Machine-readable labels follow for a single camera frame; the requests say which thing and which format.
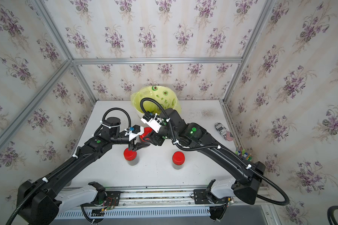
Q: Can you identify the red-lid tea jar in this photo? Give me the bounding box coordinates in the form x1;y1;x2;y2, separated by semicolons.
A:
140;127;153;136
124;148;139;166
172;152;185;170

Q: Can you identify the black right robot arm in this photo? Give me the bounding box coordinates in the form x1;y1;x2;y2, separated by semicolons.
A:
140;98;290;206

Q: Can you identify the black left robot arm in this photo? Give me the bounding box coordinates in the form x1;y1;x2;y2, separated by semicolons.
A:
6;107;146;225

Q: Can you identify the white trash bin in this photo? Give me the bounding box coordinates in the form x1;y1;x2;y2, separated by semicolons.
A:
136;108;170;122

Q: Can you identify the flag patterned can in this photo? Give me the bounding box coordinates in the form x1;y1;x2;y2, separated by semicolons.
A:
215;122;234;142

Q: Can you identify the coloured markers bundle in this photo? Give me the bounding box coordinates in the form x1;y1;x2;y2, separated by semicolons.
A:
235;149;253;161

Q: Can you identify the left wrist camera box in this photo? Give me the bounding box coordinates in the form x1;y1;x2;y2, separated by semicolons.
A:
125;125;144;141

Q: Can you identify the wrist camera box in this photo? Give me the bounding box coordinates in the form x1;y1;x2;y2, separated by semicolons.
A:
125;125;144;141
141;113;164;133

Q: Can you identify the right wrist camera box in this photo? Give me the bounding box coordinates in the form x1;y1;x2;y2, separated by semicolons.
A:
141;113;164;133

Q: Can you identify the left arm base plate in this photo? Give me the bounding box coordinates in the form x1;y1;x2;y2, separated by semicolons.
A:
84;191;122;210

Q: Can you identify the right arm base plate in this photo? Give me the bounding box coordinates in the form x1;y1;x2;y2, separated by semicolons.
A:
192;189;228;204

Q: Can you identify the aluminium rail frame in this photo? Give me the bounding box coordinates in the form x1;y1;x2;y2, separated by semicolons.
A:
38;185;274;210

